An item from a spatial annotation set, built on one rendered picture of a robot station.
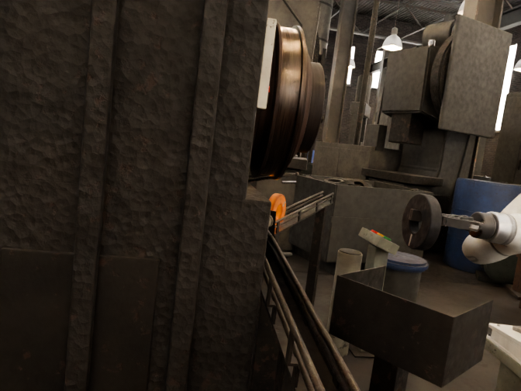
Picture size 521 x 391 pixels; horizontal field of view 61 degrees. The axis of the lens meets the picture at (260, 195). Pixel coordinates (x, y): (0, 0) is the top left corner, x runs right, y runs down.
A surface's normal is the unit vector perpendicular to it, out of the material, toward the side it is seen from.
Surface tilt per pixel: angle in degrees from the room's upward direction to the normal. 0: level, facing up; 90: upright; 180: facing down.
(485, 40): 90
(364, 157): 90
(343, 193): 90
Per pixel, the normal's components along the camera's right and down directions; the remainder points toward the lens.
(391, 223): 0.40, 0.15
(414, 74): -0.87, -0.02
